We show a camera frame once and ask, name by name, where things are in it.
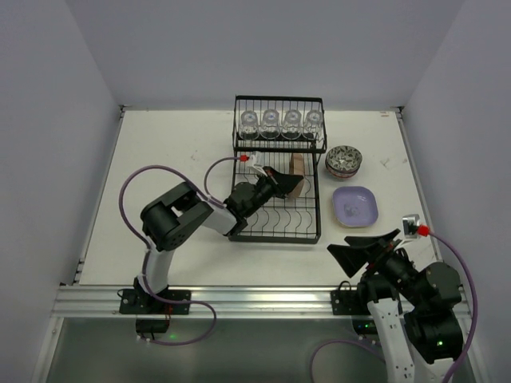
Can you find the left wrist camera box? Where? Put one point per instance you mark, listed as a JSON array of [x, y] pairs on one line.
[[255, 163]]

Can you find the black wire dish rack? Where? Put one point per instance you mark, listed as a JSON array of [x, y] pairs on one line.
[[281, 220]]

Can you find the blue patterned bowl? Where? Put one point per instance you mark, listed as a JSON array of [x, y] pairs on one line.
[[340, 175]]

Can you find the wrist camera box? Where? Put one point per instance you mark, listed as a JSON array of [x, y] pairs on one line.
[[255, 163], [413, 227]]

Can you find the black white leaf bowl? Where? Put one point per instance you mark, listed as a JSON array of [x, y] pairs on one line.
[[344, 158]]

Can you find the clear drinking glass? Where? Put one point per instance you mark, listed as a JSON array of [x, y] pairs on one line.
[[269, 128], [291, 126], [249, 125], [313, 124]]

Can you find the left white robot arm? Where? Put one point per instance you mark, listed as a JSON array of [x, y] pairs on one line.
[[170, 220]]

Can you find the aluminium mounting rail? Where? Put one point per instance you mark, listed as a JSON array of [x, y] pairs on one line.
[[233, 302]]

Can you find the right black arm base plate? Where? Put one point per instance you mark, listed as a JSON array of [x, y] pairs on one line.
[[345, 301]]

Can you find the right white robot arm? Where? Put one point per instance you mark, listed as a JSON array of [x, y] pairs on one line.
[[413, 310]]

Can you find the brown square plate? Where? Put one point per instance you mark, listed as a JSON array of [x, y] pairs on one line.
[[297, 168]]

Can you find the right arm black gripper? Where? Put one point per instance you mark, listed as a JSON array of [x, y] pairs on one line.
[[378, 255]]

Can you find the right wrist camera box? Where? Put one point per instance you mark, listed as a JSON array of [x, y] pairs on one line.
[[413, 227]]

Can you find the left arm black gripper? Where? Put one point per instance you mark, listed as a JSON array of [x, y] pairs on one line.
[[271, 182]]

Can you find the purple square plate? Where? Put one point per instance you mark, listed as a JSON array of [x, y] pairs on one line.
[[355, 206]]

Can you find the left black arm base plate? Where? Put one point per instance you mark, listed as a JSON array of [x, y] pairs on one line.
[[138, 302]]

